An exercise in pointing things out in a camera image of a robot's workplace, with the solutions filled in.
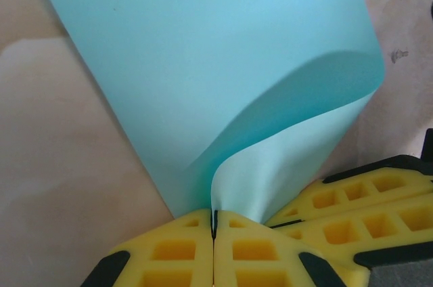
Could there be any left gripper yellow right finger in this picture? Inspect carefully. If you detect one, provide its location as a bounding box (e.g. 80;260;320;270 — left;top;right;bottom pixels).
214;210;348;287

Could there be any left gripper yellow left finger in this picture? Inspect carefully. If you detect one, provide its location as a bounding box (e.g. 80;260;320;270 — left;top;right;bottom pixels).
81;208;216;287

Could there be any light blue paper sheet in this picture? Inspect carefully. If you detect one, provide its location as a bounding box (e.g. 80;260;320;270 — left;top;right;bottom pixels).
26;0;387;226

